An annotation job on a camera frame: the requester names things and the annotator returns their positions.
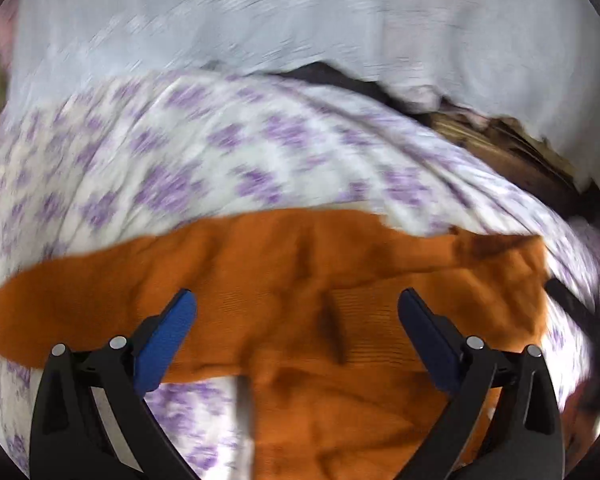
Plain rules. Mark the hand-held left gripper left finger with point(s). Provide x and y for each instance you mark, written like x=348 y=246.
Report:
x=167 y=332

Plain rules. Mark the orange knit garment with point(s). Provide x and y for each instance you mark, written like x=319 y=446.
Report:
x=300 y=270

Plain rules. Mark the light grey textured blanket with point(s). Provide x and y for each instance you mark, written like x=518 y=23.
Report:
x=230 y=20

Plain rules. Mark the dark cloth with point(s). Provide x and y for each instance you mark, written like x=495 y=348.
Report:
x=340 y=77

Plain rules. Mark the brown wooden furniture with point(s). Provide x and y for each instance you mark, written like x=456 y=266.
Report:
x=530 y=160

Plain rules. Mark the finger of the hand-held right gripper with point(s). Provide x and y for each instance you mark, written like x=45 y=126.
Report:
x=575 y=307

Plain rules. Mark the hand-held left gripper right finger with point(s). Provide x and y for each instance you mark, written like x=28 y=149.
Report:
x=427 y=332

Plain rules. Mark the purple floral bedsheet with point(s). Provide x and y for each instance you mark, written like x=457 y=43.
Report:
x=230 y=150

